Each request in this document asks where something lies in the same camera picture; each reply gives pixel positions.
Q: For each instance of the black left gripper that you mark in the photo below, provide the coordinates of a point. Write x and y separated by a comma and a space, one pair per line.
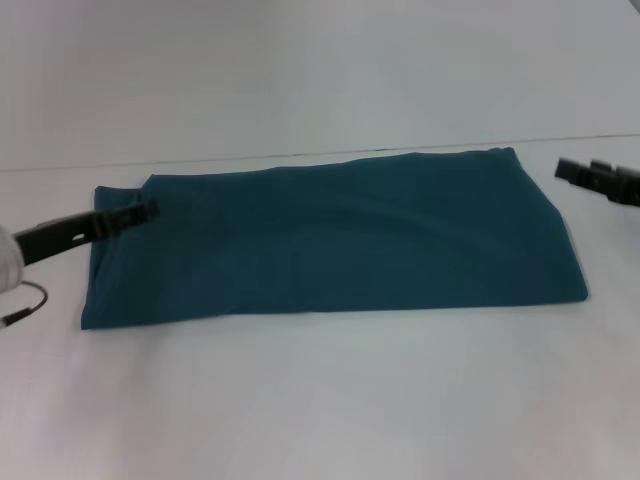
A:
55, 237

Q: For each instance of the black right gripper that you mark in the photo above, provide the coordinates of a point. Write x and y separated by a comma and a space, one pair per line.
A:
627, 187

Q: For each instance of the teal T-shirt with FREE print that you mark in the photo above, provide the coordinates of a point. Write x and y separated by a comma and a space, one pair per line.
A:
325, 240

